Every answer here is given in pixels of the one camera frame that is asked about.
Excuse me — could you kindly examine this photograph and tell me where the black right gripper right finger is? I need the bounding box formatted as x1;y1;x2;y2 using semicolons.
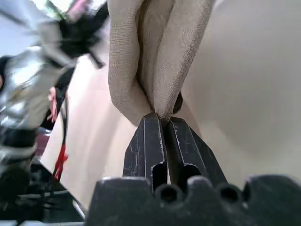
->
166;117;228;192

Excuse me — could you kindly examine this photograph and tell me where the black and red cable bundle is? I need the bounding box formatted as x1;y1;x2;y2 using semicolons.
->
46;68;76;189

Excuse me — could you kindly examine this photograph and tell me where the beige fabric cap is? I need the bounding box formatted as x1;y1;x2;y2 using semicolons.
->
108;0;216;127

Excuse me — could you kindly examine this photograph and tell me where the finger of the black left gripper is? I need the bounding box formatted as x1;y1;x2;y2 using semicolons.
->
90;49;106;69

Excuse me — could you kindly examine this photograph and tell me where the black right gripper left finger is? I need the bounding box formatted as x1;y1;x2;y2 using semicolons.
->
122;112;170;193

